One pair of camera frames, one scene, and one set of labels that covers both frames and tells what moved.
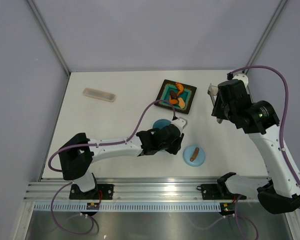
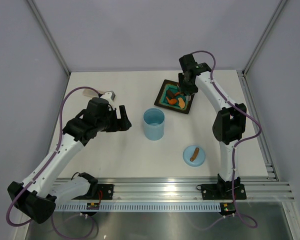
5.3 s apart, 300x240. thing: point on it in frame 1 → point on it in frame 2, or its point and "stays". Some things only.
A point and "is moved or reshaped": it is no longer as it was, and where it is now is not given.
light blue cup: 161,123 is moved or reshaped
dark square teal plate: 180,95 stays
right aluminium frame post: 255,53 stays
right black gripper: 216,111 → 193,90
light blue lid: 188,153 stays
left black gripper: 173,150 → 120,124
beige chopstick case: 98,94 stays
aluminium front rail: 133,189 stays
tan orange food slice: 181,103 stays
